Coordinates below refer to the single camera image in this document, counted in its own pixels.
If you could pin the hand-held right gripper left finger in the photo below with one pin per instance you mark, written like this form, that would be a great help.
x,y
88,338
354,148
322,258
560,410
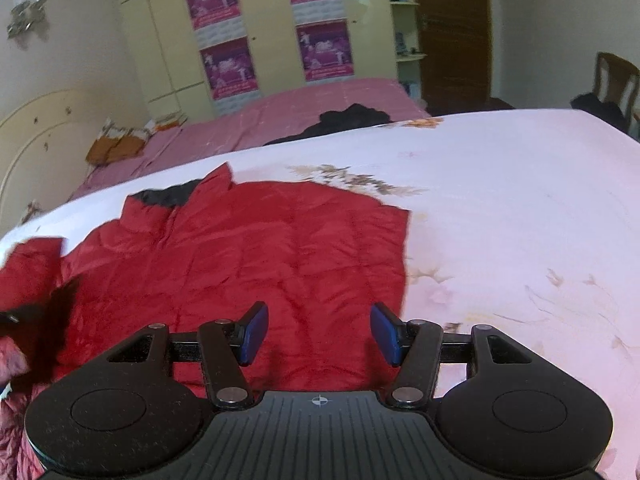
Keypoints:
x,y
252,332

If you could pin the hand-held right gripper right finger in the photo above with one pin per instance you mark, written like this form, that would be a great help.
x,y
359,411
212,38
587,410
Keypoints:
x,y
385,332

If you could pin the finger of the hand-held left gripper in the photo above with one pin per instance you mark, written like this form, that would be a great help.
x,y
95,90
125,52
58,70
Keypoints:
x,y
7,317

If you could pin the red puffer jacket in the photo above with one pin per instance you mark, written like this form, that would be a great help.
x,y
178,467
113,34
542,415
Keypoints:
x,y
275,260

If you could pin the red patterned cloth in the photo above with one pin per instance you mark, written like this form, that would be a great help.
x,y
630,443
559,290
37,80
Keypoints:
x,y
12,420

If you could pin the white floral blanket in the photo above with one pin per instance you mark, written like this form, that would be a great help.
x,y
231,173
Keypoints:
x,y
500,210

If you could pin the cream bed headboard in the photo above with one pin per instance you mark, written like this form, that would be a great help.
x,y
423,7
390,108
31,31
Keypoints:
x,y
50,145

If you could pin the orange pillow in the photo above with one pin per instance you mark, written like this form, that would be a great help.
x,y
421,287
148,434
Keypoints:
x,y
115,147

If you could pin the black cloth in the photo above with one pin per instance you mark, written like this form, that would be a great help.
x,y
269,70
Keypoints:
x,y
350,120

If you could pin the pink bed sheet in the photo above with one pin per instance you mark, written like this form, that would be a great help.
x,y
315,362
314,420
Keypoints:
x,y
300,110

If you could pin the white patterned pillow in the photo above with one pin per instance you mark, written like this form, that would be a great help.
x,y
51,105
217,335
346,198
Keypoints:
x,y
160,122

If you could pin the brown wooden door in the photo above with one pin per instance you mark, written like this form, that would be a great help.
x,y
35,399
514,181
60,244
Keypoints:
x,y
455,35

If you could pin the dark cloth on chair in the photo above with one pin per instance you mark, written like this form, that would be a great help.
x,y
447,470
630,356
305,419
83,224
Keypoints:
x,y
597,107

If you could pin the cream wardrobe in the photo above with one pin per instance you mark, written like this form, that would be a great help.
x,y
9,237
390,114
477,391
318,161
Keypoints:
x,y
165,35

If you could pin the cream corner shelf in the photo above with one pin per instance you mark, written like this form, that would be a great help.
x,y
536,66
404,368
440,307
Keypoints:
x,y
407,15

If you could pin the wooden chair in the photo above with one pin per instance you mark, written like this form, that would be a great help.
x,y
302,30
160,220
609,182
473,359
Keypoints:
x,y
620,82

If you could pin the silver wall ornament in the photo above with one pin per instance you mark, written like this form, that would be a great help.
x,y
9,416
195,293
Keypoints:
x,y
27,12

